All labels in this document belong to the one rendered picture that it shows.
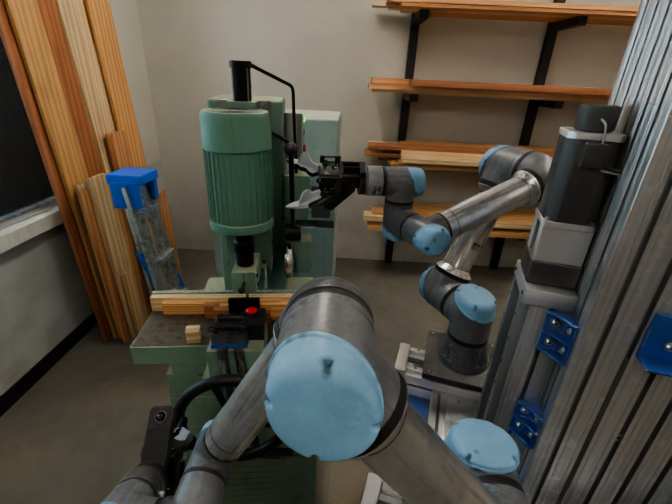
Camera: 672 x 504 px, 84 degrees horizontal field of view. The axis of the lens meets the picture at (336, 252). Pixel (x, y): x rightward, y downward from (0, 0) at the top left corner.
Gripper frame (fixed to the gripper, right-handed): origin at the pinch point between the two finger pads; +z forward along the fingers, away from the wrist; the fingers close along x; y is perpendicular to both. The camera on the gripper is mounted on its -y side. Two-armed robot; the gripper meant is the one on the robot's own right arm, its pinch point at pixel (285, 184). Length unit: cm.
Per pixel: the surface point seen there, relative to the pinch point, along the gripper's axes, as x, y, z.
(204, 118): -9.8, 11.7, 18.8
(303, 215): -9.7, -28.0, -4.8
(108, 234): -55, -116, 105
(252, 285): 16.4, -26.5, 10.2
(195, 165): -170, -186, 89
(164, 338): 30, -32, 34
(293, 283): -3, -68, -1
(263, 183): -1.7, -1.8, 5.8
